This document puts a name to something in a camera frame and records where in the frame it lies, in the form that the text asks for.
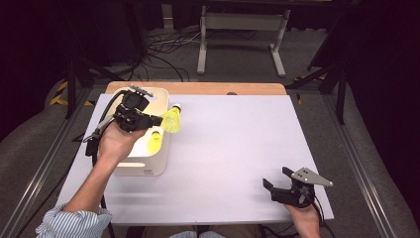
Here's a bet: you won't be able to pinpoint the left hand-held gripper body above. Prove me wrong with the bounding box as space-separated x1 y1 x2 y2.
113 84 157 134

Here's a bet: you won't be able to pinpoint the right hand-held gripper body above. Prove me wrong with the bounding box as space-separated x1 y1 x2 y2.
269 167 335 209

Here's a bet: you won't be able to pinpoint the yellow shuttlecock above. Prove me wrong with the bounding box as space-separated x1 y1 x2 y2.
147 130 164 155
160 103 182 134

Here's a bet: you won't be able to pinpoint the white plastic storage bin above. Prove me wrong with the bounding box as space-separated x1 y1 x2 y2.
107 86 172 178

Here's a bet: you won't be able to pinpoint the person's right hand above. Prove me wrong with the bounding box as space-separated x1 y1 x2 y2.
284 202 322 238

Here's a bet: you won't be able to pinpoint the person's left hand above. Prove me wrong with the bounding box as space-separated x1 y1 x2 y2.
98 127 148 165

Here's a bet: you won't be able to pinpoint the white table sheet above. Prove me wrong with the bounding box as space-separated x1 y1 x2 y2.
55 93 335 226

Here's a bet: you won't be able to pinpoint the black tripod stand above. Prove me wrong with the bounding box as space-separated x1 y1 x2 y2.
285 62 348 126
63 56 125 120

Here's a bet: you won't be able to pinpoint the yellow black hazard tape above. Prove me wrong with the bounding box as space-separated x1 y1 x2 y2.
49 80 95 107

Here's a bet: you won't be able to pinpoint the person's striped shirt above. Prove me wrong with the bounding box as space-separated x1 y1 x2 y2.
35 202 227 238

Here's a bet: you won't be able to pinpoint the right hand-held gripper cable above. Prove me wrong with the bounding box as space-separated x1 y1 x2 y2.
310 197 329 238

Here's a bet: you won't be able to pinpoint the aluminium floor rail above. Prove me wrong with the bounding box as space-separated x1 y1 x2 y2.
321 93 402 238
0 87 95 238

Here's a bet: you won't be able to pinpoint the black floor cables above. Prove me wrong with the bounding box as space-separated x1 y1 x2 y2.
108 29 259 83

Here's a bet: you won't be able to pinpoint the white metal stand frame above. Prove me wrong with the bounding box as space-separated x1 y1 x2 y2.
196 4 291 78

